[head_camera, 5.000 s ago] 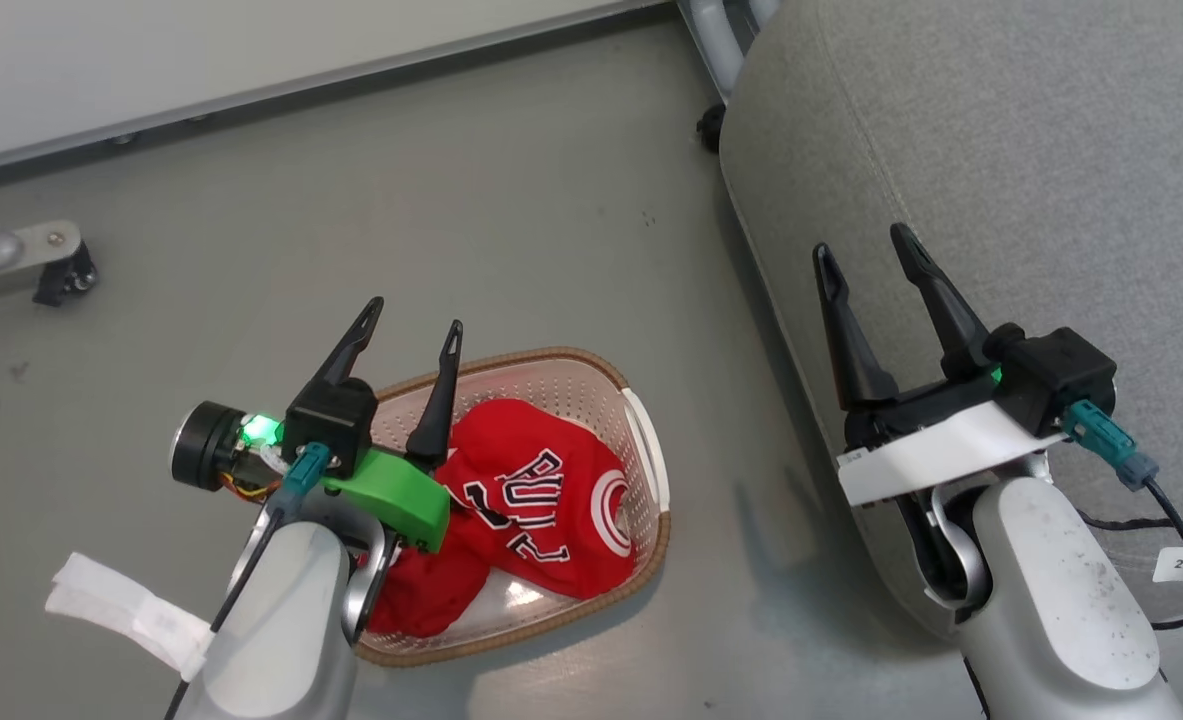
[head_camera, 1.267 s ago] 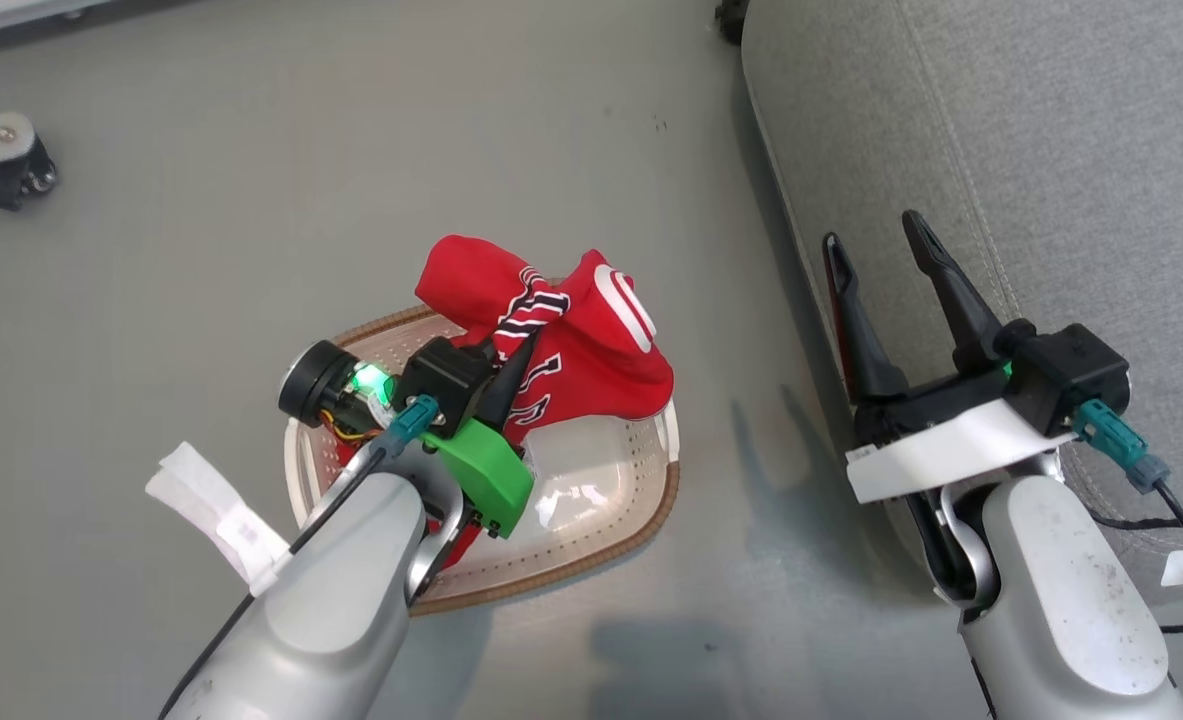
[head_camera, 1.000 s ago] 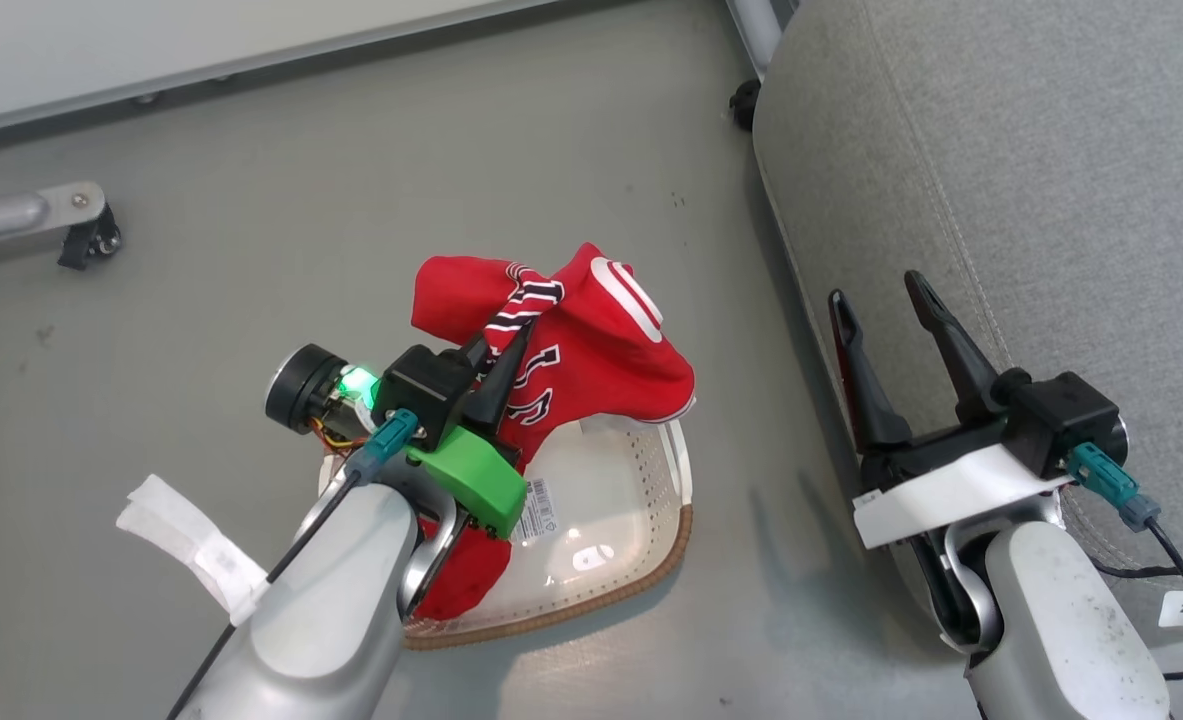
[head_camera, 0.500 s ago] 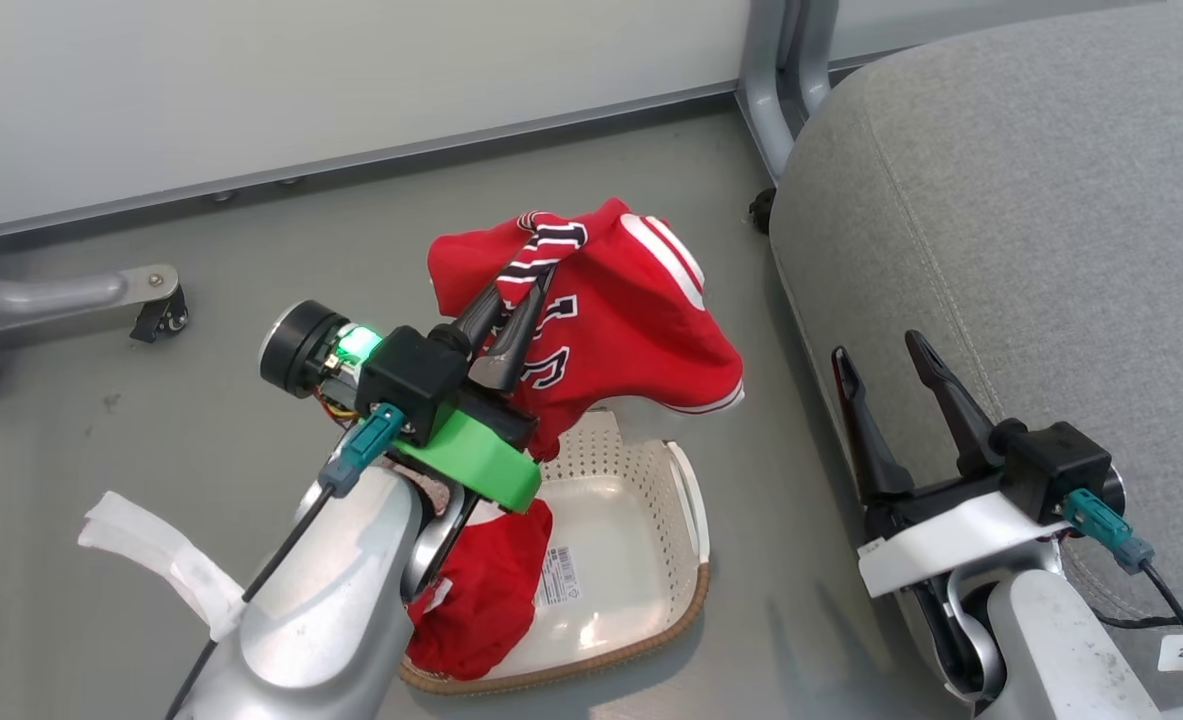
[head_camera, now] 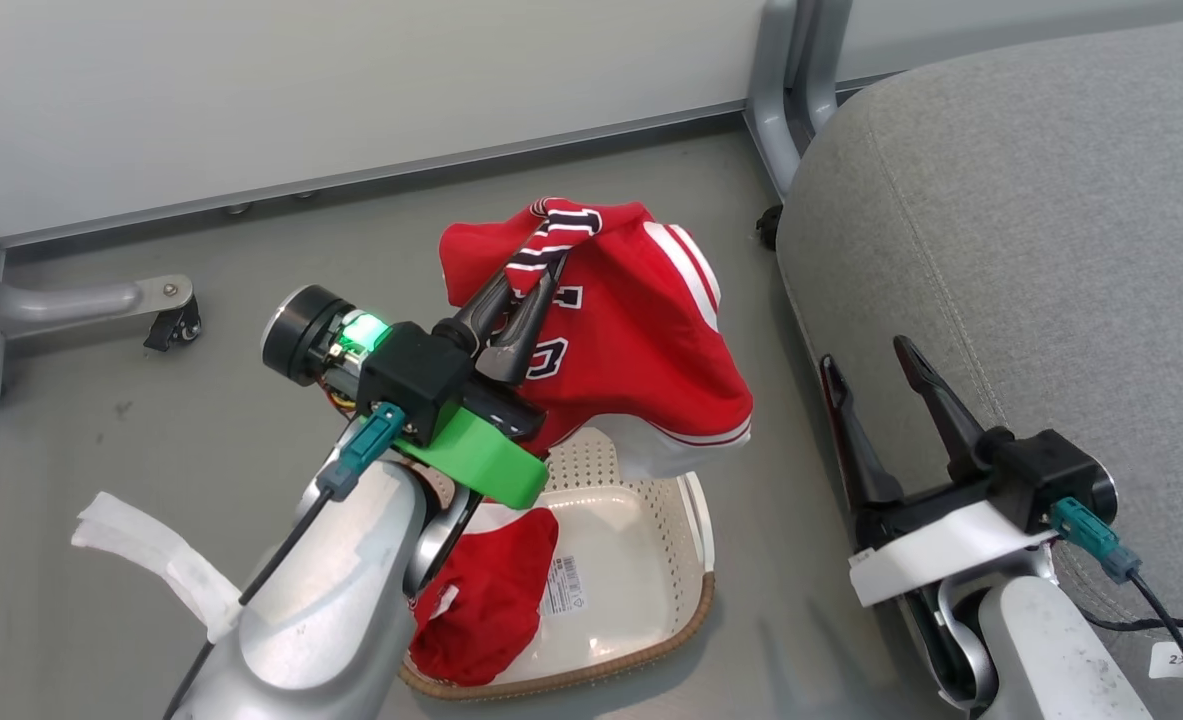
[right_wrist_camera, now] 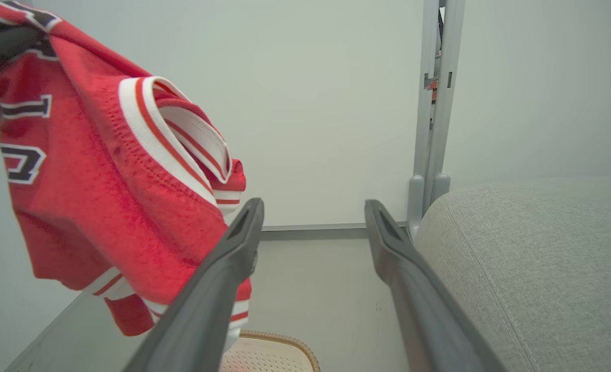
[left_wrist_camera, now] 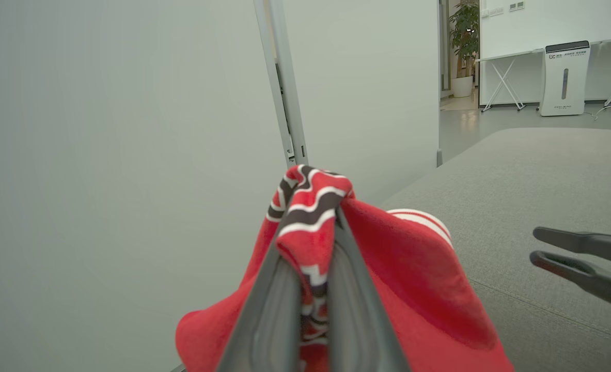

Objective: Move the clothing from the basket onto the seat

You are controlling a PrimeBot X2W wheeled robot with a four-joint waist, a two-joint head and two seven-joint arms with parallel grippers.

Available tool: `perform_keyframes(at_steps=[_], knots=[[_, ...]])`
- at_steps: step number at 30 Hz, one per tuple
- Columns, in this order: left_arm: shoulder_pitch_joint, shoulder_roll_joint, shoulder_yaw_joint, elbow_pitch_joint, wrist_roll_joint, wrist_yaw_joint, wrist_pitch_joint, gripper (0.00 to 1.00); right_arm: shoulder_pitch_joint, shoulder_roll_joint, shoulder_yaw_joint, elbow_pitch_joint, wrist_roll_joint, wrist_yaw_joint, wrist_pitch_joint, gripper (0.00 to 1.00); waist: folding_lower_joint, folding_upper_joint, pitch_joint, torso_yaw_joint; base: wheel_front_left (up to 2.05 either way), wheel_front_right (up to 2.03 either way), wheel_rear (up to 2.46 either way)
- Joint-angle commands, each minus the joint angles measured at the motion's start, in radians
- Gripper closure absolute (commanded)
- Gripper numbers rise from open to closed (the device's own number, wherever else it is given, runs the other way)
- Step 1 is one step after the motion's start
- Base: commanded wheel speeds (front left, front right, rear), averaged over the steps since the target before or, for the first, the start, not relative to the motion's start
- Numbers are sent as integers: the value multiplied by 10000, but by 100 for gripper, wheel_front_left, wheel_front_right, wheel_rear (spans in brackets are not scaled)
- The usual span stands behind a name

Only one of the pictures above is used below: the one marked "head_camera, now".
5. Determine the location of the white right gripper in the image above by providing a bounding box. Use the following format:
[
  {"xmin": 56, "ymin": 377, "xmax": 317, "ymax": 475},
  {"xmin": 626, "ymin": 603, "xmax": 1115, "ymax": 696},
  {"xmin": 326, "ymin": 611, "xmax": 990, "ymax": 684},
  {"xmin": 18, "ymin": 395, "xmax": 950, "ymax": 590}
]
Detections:
[{"xmin": 819, "ymin": 335, "xmax": 1057, "ymax": 608}]

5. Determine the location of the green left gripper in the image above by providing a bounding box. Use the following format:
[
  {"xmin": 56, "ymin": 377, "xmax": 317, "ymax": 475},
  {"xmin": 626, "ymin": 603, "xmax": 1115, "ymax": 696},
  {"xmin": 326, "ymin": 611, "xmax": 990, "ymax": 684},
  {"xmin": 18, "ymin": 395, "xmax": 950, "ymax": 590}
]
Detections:
[{"xmin": 396, "ymin": 238, "xmax": 567, "ymax": 511}]

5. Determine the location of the red basketball jersey white trim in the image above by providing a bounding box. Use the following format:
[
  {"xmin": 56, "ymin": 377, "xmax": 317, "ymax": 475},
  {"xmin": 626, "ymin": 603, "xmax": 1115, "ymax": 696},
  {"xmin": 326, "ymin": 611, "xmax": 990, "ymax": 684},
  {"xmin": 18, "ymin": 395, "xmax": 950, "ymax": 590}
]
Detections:
[{"xmin": 438, "ymin": 197, "xmax": 755, "ymax": 481}]

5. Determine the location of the plain red garment white tag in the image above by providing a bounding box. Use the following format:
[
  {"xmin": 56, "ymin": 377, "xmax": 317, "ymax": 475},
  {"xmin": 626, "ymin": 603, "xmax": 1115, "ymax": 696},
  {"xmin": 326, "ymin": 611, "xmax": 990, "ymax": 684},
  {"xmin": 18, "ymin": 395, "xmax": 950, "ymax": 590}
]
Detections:
[{"xmin": 406, "ymin": 505, "xmax": 560, "ymax": 688}]

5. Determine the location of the cream perforated laundry basket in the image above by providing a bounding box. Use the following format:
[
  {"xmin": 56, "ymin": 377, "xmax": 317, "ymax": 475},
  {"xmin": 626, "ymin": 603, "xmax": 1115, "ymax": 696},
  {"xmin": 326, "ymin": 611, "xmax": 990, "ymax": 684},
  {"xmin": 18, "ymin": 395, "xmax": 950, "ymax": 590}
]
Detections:
[{"xmin": 396, "ymin": 425, "xmax": 718, "ymax": 701}]

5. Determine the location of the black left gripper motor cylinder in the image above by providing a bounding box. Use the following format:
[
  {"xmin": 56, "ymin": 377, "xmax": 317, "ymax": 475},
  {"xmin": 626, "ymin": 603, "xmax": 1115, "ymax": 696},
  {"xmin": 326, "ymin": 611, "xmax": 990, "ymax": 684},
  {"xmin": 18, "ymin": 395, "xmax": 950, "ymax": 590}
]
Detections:
[{"xmin": 260, "ymin": 284, "xmax": 357, "ymax": 388}]

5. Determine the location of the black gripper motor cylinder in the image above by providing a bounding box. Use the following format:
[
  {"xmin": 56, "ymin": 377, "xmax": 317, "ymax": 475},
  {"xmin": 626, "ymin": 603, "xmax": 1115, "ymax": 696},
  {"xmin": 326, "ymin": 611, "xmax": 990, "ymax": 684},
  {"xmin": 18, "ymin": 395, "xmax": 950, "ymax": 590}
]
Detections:
[
  {"xmin": 260, "ymin": 284, "xmax": 357, "ymax": 388},
  {"xmin": 1089, "ymin": 463, "xmax": 1121, "ymax": 528}
]

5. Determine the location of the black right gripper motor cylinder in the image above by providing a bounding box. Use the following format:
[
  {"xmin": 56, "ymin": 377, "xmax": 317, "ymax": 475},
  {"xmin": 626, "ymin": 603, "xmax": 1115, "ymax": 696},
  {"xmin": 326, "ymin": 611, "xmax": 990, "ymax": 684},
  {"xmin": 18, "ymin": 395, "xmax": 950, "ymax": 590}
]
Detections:
[{"xmin": 1089, "ymin": 463, "xmax": 1121, "ymax": 528}]

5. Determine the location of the grey fabric sofa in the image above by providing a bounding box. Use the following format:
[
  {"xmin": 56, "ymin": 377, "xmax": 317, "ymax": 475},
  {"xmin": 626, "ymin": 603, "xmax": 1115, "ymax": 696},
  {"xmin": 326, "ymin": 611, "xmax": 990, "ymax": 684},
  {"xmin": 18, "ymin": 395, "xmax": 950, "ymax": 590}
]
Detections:
[{"xmin": 775, "ymin": 15, "xmax": 1183, "ymax": 720}]

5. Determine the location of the barcode sticker label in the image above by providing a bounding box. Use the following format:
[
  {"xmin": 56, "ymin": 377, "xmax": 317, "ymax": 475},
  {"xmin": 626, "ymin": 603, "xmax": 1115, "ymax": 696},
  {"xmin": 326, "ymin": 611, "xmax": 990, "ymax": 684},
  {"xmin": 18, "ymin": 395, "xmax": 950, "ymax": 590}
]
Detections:
[{"xmin": 538, "ymin": 553, "xmax": 590, "ymax": 618}]

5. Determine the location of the black caster on grey foot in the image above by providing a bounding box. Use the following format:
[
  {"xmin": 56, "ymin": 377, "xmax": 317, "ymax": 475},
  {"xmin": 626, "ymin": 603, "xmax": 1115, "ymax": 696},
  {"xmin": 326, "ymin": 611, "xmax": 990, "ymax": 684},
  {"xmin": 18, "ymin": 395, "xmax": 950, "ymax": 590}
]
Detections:
[{"xmin": 143, "ymin": 298, "xmax": 203, "ymax": 354}]

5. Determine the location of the grey curved partition foot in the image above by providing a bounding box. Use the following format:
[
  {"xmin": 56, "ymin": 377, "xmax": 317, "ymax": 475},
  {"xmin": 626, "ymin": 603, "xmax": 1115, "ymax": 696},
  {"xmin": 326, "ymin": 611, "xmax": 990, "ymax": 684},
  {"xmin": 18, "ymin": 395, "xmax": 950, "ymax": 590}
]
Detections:
[{"xmin": 0, "ymin": 245, "xmax": 196, "ymax": 346}]

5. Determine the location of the left black cable teal connector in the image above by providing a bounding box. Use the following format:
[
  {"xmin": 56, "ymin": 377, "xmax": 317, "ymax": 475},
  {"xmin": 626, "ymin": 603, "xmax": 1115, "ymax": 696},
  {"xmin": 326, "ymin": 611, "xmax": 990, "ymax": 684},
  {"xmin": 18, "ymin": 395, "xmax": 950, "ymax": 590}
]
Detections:
[{"xmin": 161, "ymin": 402, "xmax": 408, "ymax": 720}]

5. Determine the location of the black cable teal connector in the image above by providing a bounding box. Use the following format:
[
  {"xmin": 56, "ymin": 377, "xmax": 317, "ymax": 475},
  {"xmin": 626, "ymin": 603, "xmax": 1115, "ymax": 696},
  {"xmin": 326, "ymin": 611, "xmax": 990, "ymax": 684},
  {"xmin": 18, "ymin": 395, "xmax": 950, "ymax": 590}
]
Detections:
[
  {"xmin": 161, "ymin": 402, "xmax": 408, "ymax": 720},
  {"xmin": 1049, "ymin": 497, "xmax": 1183, "ymax": 693}
]

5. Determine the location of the aluminium partition base rail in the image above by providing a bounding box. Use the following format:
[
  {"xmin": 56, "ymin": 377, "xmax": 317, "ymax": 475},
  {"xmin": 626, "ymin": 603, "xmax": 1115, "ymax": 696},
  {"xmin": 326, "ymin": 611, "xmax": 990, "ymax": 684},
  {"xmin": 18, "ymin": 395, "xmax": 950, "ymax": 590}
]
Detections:
[{"xmin": 0, "ymin": 98, "xmax": 752, "ymax": 249}]

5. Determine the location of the right black cable teal connector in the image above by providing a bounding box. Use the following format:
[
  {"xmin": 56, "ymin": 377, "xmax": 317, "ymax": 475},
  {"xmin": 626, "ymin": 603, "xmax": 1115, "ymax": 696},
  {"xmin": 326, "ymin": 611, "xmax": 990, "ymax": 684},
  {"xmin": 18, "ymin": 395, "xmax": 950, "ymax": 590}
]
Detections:
[{"xmin": 1049, "ymin": 497, "xmax": 1183, "ymax": 693}]

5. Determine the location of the grey double partition post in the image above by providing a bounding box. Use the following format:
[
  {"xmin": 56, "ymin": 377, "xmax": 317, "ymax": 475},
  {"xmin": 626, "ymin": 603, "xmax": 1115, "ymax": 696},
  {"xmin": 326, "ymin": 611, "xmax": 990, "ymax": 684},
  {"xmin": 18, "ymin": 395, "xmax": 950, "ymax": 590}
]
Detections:
[{"xmin": 744, "ymin": 0, "xmax": 855, "ymax": 201}]

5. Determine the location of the white fabric strap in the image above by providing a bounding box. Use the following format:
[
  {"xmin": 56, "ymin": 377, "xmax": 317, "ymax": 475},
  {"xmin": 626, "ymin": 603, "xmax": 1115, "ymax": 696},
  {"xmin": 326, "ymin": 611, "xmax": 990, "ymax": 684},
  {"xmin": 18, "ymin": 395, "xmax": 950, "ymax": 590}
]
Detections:
[{"xmin": 71, "ymin": 490, "xmax": 244, "ymax": 644}]

